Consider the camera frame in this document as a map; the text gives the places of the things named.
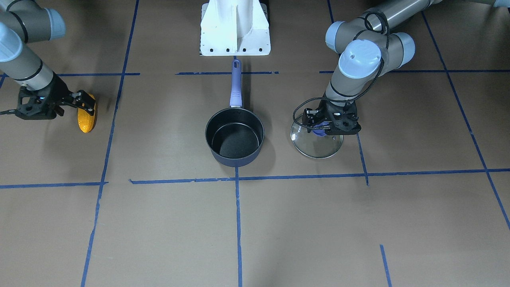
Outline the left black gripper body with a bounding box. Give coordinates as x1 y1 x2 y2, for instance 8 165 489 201
317 100 357 120

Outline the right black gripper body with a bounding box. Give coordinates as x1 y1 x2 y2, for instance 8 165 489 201
46 73 76 112

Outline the yellow toy corn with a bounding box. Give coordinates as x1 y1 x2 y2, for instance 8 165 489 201
78 93 97 133

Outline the glass pot lid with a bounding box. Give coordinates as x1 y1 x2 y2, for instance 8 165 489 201
290 122 343 159

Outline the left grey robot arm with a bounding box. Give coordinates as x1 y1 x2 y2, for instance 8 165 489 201
293 0 439 136

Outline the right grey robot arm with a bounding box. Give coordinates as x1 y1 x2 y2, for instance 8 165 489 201
0 0 96 120

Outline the dark blue saucepan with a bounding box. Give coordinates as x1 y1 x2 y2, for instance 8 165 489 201
205 59 265 168

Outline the white mounting pillar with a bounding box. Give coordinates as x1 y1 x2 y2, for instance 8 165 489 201
199 0 271 57

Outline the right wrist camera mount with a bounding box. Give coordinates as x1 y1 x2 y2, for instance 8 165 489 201
15 86 58 120

